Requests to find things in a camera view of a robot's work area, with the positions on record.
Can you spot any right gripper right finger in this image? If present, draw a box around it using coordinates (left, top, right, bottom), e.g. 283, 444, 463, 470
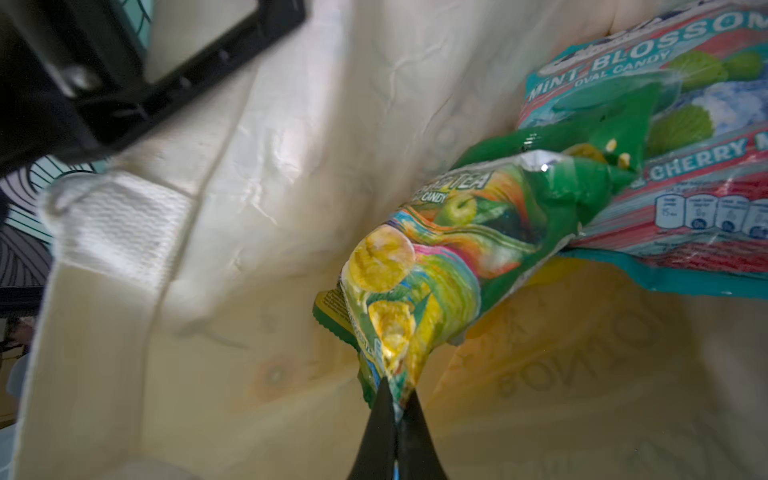
397, 403, 448, 480

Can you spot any floral canvas tote bag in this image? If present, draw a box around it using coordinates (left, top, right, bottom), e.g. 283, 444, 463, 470
10, 1, 767, 479

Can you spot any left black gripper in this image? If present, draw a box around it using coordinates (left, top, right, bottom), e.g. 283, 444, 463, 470
1, 1, 307, 174

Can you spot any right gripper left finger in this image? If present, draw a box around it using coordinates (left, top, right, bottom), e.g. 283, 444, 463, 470
347, 379, 397, 480

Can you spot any green-yellow candy bag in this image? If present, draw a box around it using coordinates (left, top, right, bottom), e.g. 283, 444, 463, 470
313, 80, 664, 410

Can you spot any blue-red candy bag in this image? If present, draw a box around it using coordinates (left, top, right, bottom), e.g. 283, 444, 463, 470
519, 1, 767, 299

